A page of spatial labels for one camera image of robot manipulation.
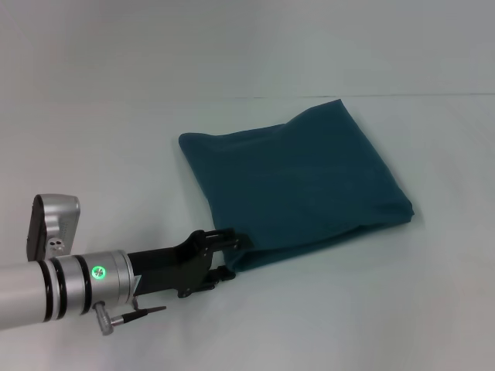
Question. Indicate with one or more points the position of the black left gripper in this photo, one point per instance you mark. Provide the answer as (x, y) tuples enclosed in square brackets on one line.
[(170, 266)]

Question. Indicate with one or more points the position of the blue t-shirt with FREE print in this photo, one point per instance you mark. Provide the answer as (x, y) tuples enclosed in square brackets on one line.
[(294, 174)]

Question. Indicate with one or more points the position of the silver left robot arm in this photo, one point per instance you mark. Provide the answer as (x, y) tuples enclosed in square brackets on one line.
[(58, 286)]

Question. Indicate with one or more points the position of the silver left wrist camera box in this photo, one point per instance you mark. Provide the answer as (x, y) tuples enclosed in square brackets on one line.
[(54, 228)]

